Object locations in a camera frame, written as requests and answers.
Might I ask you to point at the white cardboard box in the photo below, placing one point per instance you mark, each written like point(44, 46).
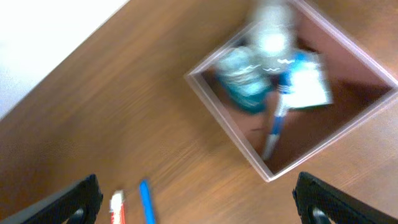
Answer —
point(359, 87)

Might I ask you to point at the blue white toothbrush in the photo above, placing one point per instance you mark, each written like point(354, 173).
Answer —
point(278, 121)

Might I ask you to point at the teal mouthwash bottle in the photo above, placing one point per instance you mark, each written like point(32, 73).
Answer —
point(242, 78)

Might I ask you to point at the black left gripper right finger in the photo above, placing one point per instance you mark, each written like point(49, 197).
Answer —
point(320, 202)

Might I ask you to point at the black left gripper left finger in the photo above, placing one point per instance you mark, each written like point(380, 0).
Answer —
point(78, 203)

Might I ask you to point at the Colgate toothpaste tube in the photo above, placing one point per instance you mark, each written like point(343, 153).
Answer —
point(116, 207)

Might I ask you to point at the blue disposable razor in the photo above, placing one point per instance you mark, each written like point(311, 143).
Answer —
point(146, 200)

